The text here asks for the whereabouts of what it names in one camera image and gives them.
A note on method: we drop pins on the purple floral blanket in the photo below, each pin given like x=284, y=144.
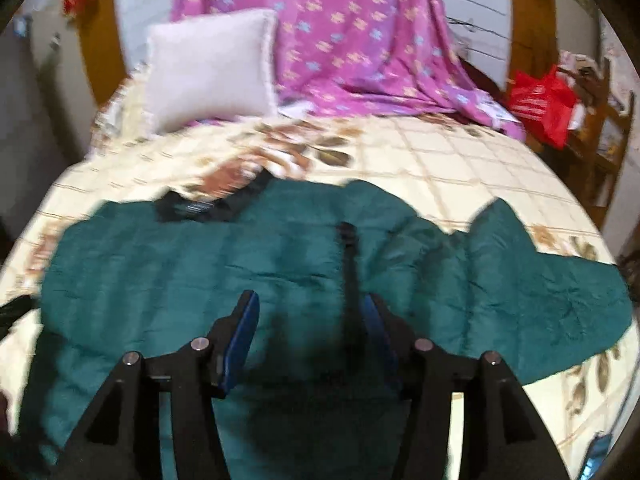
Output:
x=368, y=57

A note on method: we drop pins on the red plastic bag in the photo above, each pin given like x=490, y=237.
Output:
x=543, y=105

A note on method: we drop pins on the dark green quilted jacket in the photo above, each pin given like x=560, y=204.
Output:
x=150, y=276

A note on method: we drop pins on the cream floral plaid bedsheet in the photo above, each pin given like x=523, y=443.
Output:
x=446, y=171

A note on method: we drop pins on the wooden side shelf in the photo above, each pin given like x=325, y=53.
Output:
x=599, y=133

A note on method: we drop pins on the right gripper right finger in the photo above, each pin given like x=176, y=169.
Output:
x=503, y=436

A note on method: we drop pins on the floral bed pillow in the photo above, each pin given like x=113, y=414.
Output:
x=122, y=122

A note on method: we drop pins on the white square pillow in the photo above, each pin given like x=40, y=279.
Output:
x=210, y=67

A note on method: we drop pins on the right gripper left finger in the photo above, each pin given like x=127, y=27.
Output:
x=118, y=436

